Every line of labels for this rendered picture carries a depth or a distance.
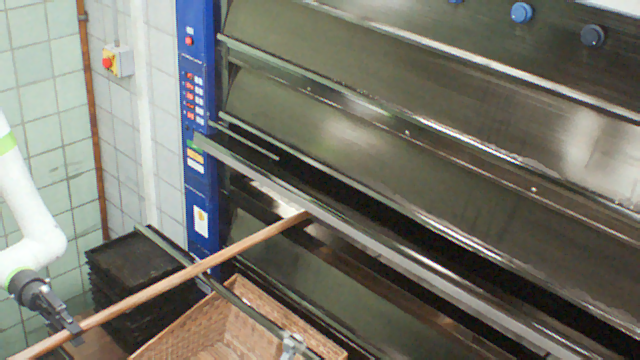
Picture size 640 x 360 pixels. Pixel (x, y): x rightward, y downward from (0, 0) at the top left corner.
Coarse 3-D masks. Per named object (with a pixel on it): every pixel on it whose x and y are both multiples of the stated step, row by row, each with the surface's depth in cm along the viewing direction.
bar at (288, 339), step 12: (144, 228) 239; (156, 240) 234; (168, 252) 230; (180, 264) 227; (192, 264) 224; (204, 276) 220; (216, 288) 217; (228, 288) 216; (228, 300) 214; (240, 300) 211; (252, 312) 208; (264, 324) 204; (276, 324) 203; (276, 336) 202; (288, 336) 200; (300, 336) 200; (288, 348) 198; (300, 348) 196
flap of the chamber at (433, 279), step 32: (224, 160) 233; (256, 160) 233; (288, 160) 236; (288, 192) 216; (320, 192) 219; (352, 192) 222; (384, 224) 206; (416, 224) 209; (448, 256) 195; (480, 256) 198; (448, 288) 183; (480, 288) 183; (512, 288) 185; (512, 320) 172; (544, 320) 174; (576, 320) 176; (608, 352) 165
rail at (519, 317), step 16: (240, 160) 228; (272, 176) 219; (304, 192) 212; (320, 208) 208; (336, 208) 206; (352, 224) 201; (384, 240) 194; (416, 256) 188; (432, 272) 185; (448, 272) 183; (464, 288) 180; (496, 304) 174; (528, 320) 169; (544, 336) 167; (560, 336) 165; (576, 352) 162; (592, 352) 161
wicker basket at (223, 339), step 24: (240, 288) 274; (192, 312) 264; (216, 312) 273; (240, 312) 274; (288, 312) 257; (168, 336) 261; (192, 336) 270; (216, 336) 279; (240, 336) 275; (264, 336) 267; (312, 336) 251
